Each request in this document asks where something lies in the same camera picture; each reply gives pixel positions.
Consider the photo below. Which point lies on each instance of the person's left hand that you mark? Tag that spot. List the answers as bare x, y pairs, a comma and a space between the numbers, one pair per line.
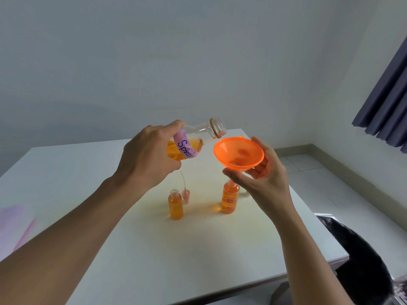
143, 158

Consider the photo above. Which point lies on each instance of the black rubbish bag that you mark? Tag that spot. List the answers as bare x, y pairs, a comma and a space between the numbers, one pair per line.
359, 263

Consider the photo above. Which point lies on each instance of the clear bottle with pink label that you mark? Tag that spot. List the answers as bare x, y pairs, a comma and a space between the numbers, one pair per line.
203, 130

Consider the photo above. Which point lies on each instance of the person's right hand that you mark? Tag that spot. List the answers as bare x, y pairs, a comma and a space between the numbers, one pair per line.
270, 190

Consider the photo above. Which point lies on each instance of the pink spray cap with tube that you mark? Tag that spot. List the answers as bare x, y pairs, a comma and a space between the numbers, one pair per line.
186, 195

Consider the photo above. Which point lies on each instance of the small labelled orange spray bottle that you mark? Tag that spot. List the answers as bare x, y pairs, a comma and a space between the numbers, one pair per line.
229, 200

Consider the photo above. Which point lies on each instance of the person's left forearm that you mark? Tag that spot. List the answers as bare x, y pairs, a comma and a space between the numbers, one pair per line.
73, 238

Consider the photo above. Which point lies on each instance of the person's left thumb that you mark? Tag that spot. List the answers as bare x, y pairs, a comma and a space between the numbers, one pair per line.
168, 172

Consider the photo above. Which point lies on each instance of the orange plastic funnel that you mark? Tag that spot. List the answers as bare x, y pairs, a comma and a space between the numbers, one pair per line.
237, 150

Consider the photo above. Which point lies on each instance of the dark blue curtain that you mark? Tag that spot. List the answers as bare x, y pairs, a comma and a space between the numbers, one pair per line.
386, 104

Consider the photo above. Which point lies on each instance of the small plain orange spray bottle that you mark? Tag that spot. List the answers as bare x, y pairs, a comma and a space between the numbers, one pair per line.
176, 207

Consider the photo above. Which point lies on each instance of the person's right forearm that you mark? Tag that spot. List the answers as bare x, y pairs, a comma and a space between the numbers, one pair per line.
305, 260

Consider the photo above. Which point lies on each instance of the person's right thumb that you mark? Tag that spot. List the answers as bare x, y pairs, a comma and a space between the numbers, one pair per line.
237, 177

